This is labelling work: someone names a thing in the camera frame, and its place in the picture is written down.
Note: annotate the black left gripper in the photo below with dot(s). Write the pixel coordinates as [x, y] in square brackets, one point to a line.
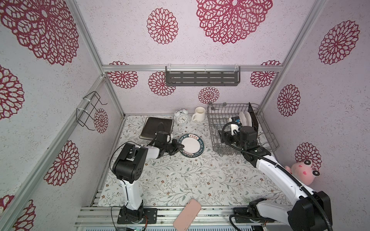
[174, 141]

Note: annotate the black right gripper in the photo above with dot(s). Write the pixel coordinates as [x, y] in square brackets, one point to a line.
[228, 135]

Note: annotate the white round plate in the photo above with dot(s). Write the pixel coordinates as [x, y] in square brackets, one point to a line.
[194, 145]
[248, 119]
[243, 119]

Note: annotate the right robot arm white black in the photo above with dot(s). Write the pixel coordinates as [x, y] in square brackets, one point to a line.
[309, 210]

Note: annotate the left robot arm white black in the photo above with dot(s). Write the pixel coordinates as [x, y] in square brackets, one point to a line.
[128, 168]

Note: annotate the white ceramic mug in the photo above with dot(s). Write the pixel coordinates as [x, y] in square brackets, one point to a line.
[199, 114]

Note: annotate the white twin bell alarm clock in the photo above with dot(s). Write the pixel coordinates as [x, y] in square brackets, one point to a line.
[181, 116]

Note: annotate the black square plate glossy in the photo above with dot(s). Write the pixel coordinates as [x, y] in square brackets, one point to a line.
[254, 121]

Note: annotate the pink phone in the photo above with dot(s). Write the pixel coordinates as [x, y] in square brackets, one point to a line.
[187, 215]

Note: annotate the pink pig plush toy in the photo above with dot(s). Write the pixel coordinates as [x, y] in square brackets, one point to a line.
[303, 171]

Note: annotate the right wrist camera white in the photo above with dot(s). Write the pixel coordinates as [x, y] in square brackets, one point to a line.
[236, 124]

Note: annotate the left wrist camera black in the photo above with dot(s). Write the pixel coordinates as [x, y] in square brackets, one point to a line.
[163, 137]

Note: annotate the grey wall shelf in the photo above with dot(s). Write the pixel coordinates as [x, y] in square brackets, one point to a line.
[205, 78]

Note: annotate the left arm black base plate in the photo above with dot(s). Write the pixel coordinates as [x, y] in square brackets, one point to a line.
[140, 216]

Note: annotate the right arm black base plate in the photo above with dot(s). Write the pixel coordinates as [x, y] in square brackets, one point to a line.
[243, 215]

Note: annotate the black wire wall holder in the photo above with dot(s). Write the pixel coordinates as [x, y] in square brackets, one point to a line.
[92, 116]

